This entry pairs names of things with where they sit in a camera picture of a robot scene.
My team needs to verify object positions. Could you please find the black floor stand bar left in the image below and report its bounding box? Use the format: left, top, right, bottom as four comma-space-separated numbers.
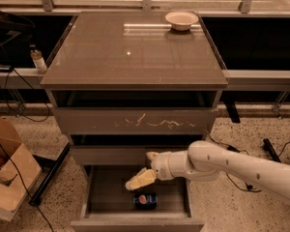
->
29, 144, 70, 207

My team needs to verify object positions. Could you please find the black floor stand bar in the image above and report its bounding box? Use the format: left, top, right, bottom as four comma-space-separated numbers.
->
263, 138, 280, 162
29, 144, 70, 207

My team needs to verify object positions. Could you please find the cardboard box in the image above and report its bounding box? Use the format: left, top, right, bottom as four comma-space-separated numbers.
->
0, 118, 42, 221

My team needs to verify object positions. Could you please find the grey drawer cabinet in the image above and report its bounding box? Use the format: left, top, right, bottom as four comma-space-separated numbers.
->
39, 11, 229, 179

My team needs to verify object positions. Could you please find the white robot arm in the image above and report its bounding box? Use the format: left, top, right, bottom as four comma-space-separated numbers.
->
126, 141, 290, 206

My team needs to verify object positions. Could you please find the middle grey drawer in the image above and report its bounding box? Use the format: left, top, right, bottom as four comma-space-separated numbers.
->
71, 134, 203, 165

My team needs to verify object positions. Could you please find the blue pepsi can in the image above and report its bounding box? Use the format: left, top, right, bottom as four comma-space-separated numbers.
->
133, 192, 158, 210

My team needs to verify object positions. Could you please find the bottom grey drawer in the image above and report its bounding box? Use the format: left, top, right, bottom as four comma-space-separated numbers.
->
71, 166, 204, 232

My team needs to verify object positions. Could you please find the top grey drawer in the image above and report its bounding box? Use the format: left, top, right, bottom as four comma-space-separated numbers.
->
51, 90, 218, 136

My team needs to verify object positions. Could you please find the clear plastic bottle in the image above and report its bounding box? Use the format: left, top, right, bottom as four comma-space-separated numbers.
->
30, 44, 47, 74

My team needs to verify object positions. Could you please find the white bowl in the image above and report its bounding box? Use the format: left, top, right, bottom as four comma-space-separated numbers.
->
165, 12, 199, 31

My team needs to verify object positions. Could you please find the small black device on ledge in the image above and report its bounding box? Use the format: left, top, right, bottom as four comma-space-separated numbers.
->
0, 65, 13, 73

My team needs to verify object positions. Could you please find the black cable left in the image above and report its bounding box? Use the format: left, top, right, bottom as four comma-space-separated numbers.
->
0, 128, 55, 232

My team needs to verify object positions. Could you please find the grey drawer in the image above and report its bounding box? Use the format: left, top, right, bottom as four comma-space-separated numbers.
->
51, 90, 218, 136
71, 134, 203, 165
71, 166, 204, 232

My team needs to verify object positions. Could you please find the black floor stand bar right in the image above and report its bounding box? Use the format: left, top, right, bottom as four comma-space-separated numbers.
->
263, 138, 280, 162

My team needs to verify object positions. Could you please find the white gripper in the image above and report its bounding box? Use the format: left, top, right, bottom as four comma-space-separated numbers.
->
125, 151, 188, 190

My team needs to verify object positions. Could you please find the black power adapter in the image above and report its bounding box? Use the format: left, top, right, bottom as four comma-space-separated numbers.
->
227, 145, 240, 153

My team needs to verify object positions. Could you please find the black adapter cable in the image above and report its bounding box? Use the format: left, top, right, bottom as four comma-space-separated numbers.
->
205, 130, 290, 193

